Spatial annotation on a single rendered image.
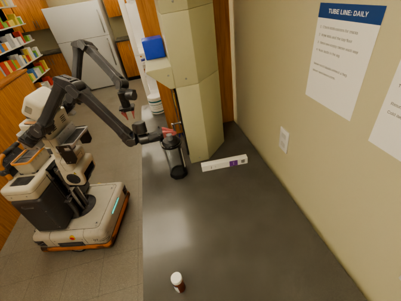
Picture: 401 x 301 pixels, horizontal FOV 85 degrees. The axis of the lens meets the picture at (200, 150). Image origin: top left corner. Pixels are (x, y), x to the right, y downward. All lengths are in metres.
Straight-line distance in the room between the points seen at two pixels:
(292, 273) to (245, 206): 0.32
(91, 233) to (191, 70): 1.59
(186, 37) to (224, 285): 0.97
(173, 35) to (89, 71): 5.31
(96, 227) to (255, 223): 1.47
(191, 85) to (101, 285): 1.71
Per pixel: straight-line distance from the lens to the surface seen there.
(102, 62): 1.67
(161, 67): 1.06
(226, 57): 1.49
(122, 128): 1.25
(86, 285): 2.25
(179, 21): 1.02
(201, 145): 1.25
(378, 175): 0.74
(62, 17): 6.13
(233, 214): 1.04
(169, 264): 0.97
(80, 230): 2.21
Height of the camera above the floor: 1.78
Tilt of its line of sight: 37 degrees down
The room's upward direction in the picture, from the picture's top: 9 degrees counter-clockwise
